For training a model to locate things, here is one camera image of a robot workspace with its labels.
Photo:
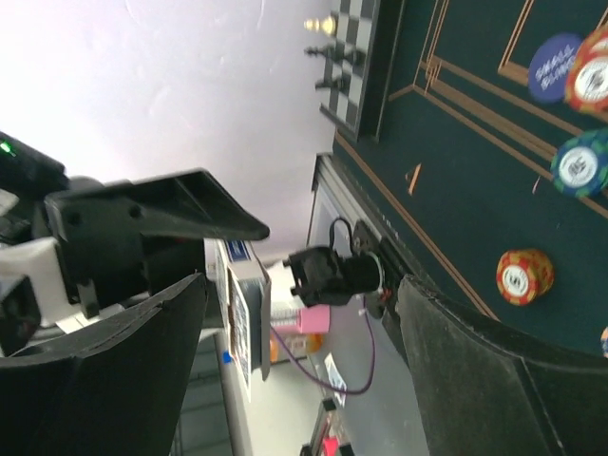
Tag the orange chips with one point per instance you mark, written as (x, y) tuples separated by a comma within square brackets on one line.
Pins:
[(586, 82)]

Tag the blue white card deck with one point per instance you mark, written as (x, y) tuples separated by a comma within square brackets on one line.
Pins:
[(244, 293)]

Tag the black chess piece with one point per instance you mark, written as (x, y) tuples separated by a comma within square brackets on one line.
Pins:
[(326, 52)]

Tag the green poker table mat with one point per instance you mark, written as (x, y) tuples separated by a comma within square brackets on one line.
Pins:
[(462, 168)]

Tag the black white checkerboard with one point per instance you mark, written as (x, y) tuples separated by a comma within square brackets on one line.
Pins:
[(366, 36)]

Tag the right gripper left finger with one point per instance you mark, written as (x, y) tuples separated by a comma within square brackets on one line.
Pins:
[(112, 388)]

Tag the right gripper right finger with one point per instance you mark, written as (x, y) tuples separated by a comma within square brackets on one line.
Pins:
[(484, 388)]

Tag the orange red chip stack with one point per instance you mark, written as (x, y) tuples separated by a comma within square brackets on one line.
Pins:
[(524, 275)]

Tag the green chips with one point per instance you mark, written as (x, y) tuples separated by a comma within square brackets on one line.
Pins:
[(579, 168)]

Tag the white chess piece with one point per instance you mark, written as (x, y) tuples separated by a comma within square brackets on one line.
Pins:
[(327, 25)]

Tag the peach blue chip stack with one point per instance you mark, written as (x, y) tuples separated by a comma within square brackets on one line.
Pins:
[(604, 342)]

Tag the purple small blind button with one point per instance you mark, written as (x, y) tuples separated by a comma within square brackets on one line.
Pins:
[(550, 65)]

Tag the aluminium mounting rail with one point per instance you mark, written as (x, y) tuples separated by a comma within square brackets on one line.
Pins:
[(328, 199)]

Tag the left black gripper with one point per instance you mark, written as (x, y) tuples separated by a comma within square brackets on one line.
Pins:
[(116, 241)]

